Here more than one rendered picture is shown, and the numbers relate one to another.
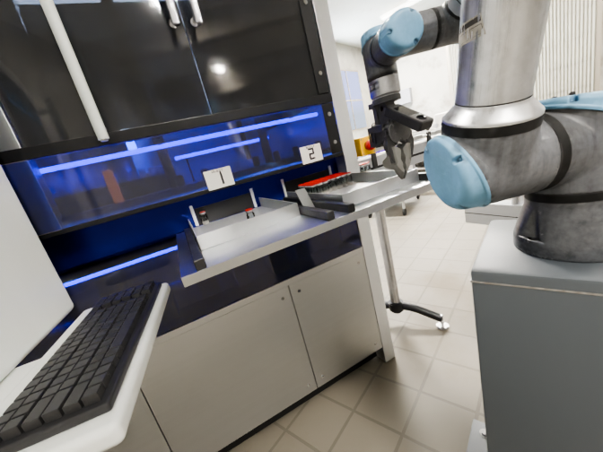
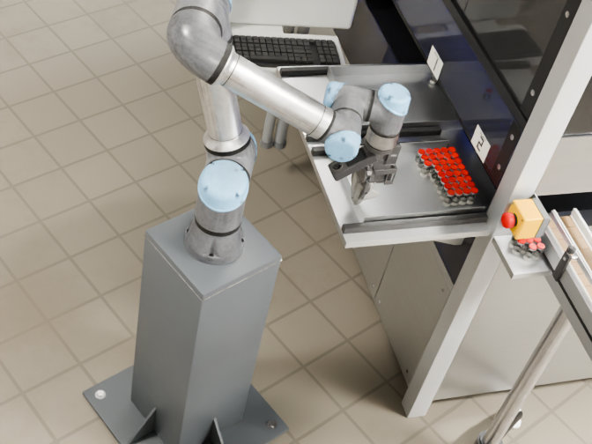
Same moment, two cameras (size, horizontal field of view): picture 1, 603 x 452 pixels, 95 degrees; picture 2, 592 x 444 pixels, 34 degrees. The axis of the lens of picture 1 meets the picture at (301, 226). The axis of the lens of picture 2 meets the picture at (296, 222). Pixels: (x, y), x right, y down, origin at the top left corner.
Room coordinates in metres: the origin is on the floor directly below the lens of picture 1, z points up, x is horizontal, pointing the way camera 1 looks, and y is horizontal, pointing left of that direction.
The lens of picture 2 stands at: (0.51, -2.08, 2.59)
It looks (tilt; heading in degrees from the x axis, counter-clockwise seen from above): 45 degrees down; 87
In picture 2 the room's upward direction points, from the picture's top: 14 degrees clockwise
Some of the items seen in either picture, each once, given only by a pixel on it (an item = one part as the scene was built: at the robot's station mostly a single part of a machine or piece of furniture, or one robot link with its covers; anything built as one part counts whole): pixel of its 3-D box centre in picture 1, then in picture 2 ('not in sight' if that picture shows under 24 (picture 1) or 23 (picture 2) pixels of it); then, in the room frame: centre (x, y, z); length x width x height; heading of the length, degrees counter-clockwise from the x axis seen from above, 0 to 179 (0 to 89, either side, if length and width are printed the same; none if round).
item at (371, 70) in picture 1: (379, 55); (388, 109); (0.75, -0.29, 1.21); 0.09 x 0.08 x 0.11; 0
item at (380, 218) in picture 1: (386, 247); (526, 381); (1.33, -0.40, 0.46); 0.09 x 0.09 x 0.77; 22
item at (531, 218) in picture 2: (362, 146); (526, 218); (1.15, -0.32, 0.99); 0.08 x 0.07 x 0.07; 22
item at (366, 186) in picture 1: (345, 186); (407, 181); (0.87, -0.17, 0.90); 0.34 x 0.26 x 0.04; 23
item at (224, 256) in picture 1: (299, 211); (389, 145); (0.82, 0.00, 0.87); 0.70 x 0.48 x 0.02; 112
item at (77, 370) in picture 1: (101, 335); (276, 50); (0.45, 0.39, 0.82); 0.40 x 0.14 x 0.02; 16
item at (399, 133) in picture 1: (388, 122); (376, 159); (0.76, -0.29, 1.05); 0.09 x 0.08 x 0.12; 22
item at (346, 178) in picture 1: (330, 185); (438, 176); (0.95, -0.13, 0.90); 0.18 x 0.02 x 0.05; 113
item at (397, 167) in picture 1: (391, 163); (363, 186); (0.75, -0.28, 0.95); 0.06 x 0.03 x 0.09; 22
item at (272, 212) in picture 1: (237, 217); (395, 97); (0.82, 0.18, 0.90); 0.34 x 0.26 x 0.04; 22
